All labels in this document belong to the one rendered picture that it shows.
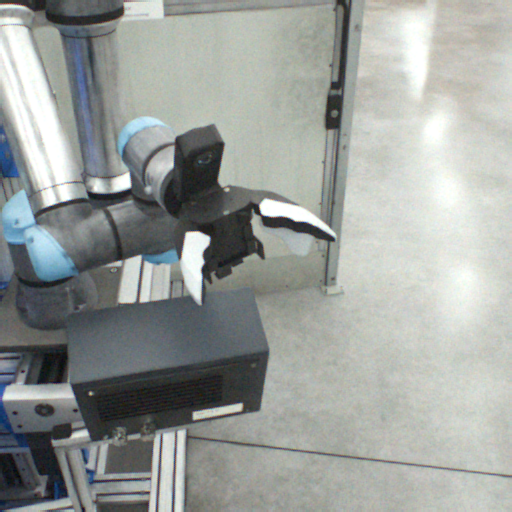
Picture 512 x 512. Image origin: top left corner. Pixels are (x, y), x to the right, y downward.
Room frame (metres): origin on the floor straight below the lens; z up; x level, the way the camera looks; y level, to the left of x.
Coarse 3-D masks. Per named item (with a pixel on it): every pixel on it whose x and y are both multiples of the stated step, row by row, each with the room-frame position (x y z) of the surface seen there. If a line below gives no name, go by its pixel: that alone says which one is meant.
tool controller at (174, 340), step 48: (240, 288) 0.68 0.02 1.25; (96, 336) 0.59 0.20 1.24; (144, 336) 0.59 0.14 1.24; (192, 336) 0.60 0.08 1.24; (240, 336) 0.60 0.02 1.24; (96, 384) 0.53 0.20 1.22; (144, 384) 0.55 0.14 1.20; (192, 384) 0.57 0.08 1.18; (240, 384) 0.59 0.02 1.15; (96, 432) 0.56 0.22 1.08; (144, 432) 0.56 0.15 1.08
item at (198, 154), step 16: (208, 128) 0.57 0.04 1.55; (176, 144) 0.56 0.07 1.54; (192, 144) 0.55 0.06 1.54; (208, 144) 0.55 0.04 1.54; (224, 144) 0.56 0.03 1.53; (176, 160) 0.57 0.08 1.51; (192, 160) 0.55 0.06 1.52; (208, 160) 0.55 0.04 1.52; (176, 176) 0.58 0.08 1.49; (192, 176) 0.57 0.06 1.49; (208, 176) 0.59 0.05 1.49; (176, 192) 0.60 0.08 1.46; (192, 192) 0.59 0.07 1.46
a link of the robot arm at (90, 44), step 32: (64, 0) 0.90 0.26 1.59; (96, 0) 0.91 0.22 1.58; (64, 32) 0.92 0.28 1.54; (96, 32) 0.92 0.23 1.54; (96, 64) 0.92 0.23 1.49; (96, 96) 0.92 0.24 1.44; (96, 128) 0.92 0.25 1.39; (96, 160) 0.92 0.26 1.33; (96, 192) 0.90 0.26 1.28; (128, 192) 0.92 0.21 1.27
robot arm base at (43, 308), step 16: (16, 288) 0.87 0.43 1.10; (32, 288) 0.84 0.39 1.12; (48, 288) 0.84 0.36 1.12; (64, 288) 0.85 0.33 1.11; (80, 288) 0.87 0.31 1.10; (16, 304) 0.86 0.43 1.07; (32, 304) 0.83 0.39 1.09; (48, 304) 0.83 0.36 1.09; (64, 304) 0.84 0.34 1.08; (80, 304) 0.86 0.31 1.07; (96, 304) 0.89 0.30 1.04; (32, 320) 0.82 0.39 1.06; (48, 320) 0.82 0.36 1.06; (64, 320) 0.83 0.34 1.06
